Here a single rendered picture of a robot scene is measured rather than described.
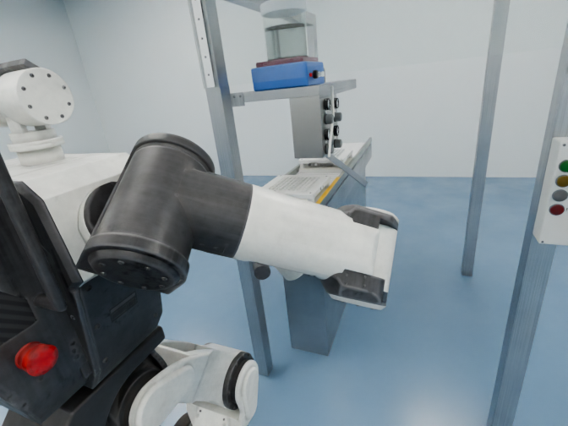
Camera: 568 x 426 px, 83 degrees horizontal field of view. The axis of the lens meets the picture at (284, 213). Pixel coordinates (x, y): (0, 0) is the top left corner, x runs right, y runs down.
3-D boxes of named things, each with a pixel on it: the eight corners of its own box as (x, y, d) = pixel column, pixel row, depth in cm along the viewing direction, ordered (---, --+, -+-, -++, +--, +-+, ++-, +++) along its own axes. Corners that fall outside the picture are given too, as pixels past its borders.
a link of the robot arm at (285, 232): (431, 214, 40) (262, 160, 35) (417, 319, 38) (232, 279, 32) (379, 222, 51) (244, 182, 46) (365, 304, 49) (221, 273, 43)
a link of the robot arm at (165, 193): (241, 260, 30) (84, 224, 27) (222, 291, 37) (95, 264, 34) (257, 168, 37) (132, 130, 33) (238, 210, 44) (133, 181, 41)
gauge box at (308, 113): (323, 158, 107) (319, 95, 100) (294, 158, 112) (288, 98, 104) (338, 144, 126) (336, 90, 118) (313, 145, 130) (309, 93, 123)
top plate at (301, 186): (314, 199, 117) (313, 193, 117) (254, 197, 127) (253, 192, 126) (330, 179, 138) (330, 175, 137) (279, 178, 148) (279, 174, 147)
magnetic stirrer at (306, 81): (312, 85, 103) (310, 54, 99) (253, 91, 111) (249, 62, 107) (328, 83, 119) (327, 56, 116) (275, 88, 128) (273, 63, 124)
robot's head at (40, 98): (37, 147, 39) (6, 67, 35) (-10, 149, 43) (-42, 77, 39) (86, 137, 44) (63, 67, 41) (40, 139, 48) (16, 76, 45)
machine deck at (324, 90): (319, 98, 100) (319, 84, 99) (218, 107, 115) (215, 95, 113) (356, 87, 153) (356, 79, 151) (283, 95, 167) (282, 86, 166)
